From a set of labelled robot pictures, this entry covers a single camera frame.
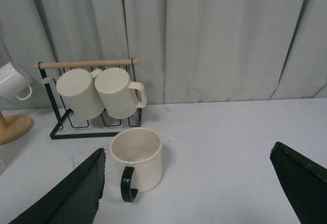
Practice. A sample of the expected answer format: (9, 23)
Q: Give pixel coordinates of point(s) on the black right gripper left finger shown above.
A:
(75, 199)

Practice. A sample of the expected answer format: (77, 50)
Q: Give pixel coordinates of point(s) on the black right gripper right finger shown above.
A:
(303, 182)

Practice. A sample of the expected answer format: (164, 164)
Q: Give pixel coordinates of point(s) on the cream mug with black handle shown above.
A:
(137, 154)

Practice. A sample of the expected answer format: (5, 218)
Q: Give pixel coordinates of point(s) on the wooden mug tree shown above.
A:
(13, 127)

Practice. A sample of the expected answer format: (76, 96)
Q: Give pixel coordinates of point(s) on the right cream ribbed mug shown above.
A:
(120, 96)

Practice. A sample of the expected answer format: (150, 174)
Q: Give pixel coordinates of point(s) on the cream ribbed mug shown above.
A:
(77, 89)
(120, 96)

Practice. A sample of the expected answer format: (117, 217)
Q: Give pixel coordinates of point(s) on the left cream ribbed mug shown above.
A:
(77, 89)

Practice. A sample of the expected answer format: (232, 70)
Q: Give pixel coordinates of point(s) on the white glossy mug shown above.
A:
(13, 81)

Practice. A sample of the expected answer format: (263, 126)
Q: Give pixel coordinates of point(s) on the grey curtain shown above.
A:
(189, 50)

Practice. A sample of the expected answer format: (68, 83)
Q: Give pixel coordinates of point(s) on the black wire mug rack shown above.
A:
(69, 125)

